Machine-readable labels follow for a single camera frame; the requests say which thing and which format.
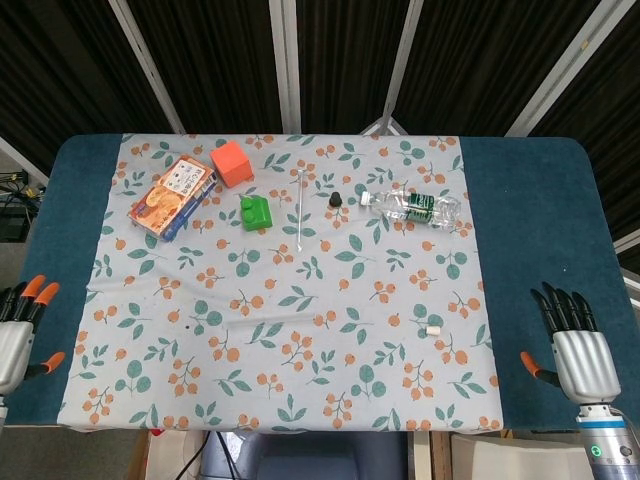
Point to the brown cardboard box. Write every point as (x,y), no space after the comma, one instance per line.
(165,455)

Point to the clear glass rod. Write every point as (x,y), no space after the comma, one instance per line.
(300,210)

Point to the white metal frame post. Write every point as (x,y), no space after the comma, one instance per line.
(145,60)
(404,55)
(562,67)
(282,65)

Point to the small white cork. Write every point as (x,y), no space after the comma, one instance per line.
(433,330)

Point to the small black cap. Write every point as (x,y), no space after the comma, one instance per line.
(335,200)

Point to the beige cardboard box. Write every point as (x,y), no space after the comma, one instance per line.
(520,457)

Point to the white metal frame beam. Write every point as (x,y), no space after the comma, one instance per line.
(20,156)
(631,240)

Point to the grey metal stand foot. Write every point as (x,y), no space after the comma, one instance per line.
(382,127)

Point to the blue carpet table cover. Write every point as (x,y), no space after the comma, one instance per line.
(530,200)

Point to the clear plastic water bottle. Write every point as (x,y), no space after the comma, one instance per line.
(420,207)

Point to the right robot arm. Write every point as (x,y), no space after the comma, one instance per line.
(607,445)

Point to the orange cube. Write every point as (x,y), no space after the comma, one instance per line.
(231,164)

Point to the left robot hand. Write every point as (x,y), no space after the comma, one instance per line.
(17,350)

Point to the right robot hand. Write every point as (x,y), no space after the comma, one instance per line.
(585,365)

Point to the green toy block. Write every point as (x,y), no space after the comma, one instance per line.
(256,215)

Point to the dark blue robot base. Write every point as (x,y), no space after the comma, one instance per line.
(310,460)

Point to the black curtain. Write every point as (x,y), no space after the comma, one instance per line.
(225,60)

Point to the floral tablecloth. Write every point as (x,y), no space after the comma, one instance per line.
(320,360)

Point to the orange biscuit box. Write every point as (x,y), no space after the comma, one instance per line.
(170,200)

